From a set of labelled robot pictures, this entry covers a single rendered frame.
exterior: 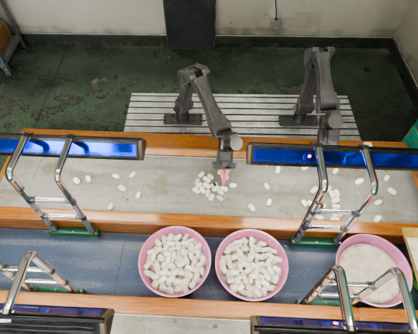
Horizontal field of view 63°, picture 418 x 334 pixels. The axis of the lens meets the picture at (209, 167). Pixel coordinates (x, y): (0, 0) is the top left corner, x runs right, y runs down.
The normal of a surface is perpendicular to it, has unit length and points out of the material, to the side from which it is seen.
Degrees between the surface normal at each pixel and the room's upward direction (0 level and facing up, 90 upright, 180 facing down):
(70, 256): 0
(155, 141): 0
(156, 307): 0
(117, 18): 89
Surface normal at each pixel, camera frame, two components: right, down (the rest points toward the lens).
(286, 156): -0.04, 0.38
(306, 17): -0.02, 0.82
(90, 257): 0.00, -0.58
